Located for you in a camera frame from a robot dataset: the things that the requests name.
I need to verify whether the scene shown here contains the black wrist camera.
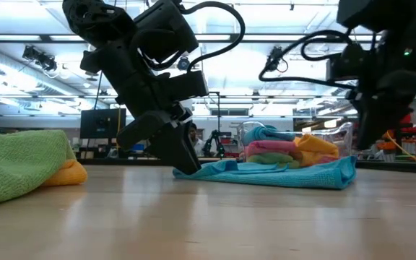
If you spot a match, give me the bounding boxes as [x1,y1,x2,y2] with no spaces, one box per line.
[166,70,209,100]
[325,43,368,82]

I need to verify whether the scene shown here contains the green microfiber towel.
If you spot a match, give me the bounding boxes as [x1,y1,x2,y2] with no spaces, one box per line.
[0,129,77,209]
[247,152,302,170]

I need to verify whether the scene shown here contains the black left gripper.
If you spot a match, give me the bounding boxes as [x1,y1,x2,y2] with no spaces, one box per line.
[79,39,202,176]

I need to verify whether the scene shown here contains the black overhead camera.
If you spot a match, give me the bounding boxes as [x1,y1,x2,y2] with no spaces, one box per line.
[264,45,289,73]

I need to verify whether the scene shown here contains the black hanging cable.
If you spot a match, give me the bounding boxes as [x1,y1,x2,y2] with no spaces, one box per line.
[94,70,104,109]

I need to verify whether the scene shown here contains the black ceiling-mounted device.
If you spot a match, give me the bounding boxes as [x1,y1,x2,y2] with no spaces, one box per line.
[177,56,191,72]
[22,45,58,72]

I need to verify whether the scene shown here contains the black monitor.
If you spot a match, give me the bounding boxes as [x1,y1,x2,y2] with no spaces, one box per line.
[79,108,127,140]

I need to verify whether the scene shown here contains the person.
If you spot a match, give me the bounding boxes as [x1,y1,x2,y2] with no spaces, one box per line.
[188,122,206,157]

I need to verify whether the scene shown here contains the red storage bins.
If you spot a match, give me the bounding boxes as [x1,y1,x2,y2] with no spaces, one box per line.
[397,113,416,135]

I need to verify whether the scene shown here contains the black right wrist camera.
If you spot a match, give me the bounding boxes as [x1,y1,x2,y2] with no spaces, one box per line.
[325,43,368,82]

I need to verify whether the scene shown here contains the black shelf rack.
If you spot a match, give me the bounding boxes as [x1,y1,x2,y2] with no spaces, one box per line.
[391,122,416,157]

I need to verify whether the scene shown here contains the black looped gripper cable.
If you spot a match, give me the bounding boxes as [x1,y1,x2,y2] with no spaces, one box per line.
[258,29,359,90]
[177,0,246,72]

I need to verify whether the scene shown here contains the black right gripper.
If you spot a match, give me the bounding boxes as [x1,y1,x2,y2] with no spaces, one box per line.
[354,53,416,151]

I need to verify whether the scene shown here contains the clear plastic bin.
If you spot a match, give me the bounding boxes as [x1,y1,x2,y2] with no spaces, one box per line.
[236,121,354,162]

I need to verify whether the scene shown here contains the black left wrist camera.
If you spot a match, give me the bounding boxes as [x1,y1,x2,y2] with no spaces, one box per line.
[166,70,209,100]

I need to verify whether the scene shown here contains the blue microfiber towel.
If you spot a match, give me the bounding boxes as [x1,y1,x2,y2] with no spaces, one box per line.
[242,125,296,146]
[173,155,358,191]

